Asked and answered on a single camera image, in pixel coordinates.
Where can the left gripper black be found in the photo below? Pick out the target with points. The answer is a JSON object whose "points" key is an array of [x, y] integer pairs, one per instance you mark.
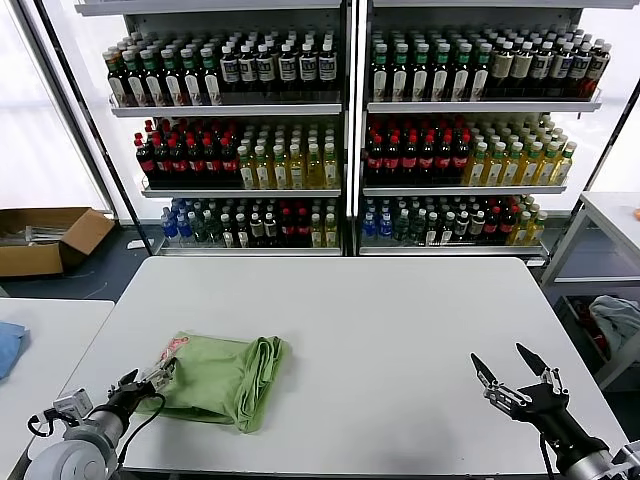
{"points": [[130, 400]]}

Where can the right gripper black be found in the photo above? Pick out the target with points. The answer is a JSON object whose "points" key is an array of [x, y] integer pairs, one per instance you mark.
{"points": [[555, 415]]}

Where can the light green t-shirt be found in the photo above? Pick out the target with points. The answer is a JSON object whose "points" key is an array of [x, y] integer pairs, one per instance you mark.
{"points": [[220, 375]]}

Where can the dark storage bin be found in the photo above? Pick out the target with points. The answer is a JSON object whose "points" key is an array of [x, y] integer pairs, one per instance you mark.
{"points": [[575, 325]]}

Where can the red fabric item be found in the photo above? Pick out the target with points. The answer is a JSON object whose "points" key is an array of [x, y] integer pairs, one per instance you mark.
{"points": [[601, 344]]}

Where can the grey crumpled cloth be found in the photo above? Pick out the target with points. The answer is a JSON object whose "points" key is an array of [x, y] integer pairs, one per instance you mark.
{"points": [[617, 320]]}

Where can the small white floor object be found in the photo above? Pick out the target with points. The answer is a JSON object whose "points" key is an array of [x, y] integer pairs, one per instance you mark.
{"points": [[134, 244]]}

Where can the blue folded cloth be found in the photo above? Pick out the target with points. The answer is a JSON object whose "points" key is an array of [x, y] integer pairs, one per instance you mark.
{"points": [[10, 350]]}

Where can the yellow drink bottle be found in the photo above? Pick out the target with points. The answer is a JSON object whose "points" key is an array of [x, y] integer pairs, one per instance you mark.
{"points": [[330, 169], [331, 232], [521, 231], [536, 230], [246, 170], [317, 232], [262, 170], [297, 170], [513, 167], [314, 169], [280, 170], [495, 167], [531, 167], [563, 166], [548, 167], [476, 167]]}

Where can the red cap cola bottle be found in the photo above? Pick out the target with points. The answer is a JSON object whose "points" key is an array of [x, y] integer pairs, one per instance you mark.
{"points": [[375, 160], [392, 160], [460, 160], [426, 160], [178, 162], [144, 162], [229, 162], [302, 229], [443, 160], [507, 226], [161, 162], [492, 227], [212, 162], [287, 229], [410, 160], [195, 162]]}

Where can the white cap dark bottle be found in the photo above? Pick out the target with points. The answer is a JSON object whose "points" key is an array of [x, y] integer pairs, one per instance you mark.
{"points": [[432, 230], [227, 232], [477, 228], [462, 229], [270, 230], [256, 230], [242, 232], [447, 230]]}

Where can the blue water bottle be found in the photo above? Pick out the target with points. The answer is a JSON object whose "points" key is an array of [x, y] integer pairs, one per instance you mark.
{"points": [[385, 226], [184, 227], [369, 226], [168, 227]]}

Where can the dark green drink bottle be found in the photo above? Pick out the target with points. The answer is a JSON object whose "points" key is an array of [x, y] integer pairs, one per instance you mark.
{"points": [[402, 229], [213, 230], [200, 230]]}

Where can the brown cardboard box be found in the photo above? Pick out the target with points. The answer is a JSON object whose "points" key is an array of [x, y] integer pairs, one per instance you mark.
{"points": [[30, 260]]}

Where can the clear plastic packs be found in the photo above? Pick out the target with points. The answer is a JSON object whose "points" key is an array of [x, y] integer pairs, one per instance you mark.
{"points": [[45, 234]]}

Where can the white metal drink shelf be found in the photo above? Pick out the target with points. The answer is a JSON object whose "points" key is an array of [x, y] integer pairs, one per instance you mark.
{"points": [[475, 107], [225, 111]]}

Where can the green cap dark tea bottle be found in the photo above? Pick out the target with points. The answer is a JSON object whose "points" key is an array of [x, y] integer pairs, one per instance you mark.
{"points": [[461, 77], [420, 77], [400, 77], [441, 77], [481, 77], [212, 85], [153, 85], [116, 85], [135, 85], [172, 85], [192, 85], [380, 77]]}

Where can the beige label dark bottle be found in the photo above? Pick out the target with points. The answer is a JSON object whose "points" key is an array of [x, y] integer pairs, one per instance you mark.
{"points": [[522, 67], [502, 67]]}

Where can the blue white label dark bottle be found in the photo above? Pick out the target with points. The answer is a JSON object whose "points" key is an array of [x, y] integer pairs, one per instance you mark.
{"points": [[598, 70], [288, 69], [542, 67], [308, 69], [265, 70], [229, 70], [248, 70], [327, 68], [561, 67], [580, 69]]}

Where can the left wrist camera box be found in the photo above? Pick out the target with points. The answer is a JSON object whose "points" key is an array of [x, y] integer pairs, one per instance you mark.
{"points": [[72, 405]]}

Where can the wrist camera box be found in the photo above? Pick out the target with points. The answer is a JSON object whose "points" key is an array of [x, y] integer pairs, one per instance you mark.
{"points": [[630, 457], [72, 405]]}

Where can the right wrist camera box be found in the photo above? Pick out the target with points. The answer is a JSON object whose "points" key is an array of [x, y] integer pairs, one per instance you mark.
{"points": [[630, 457]]}

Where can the white metal frame table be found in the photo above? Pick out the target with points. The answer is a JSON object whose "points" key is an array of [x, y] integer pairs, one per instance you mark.
{"points": [[600, 205]]}

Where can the black slanted frame post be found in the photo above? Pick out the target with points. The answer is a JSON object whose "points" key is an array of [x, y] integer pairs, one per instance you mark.
{"points": [[604, 150], [78, 100]]}

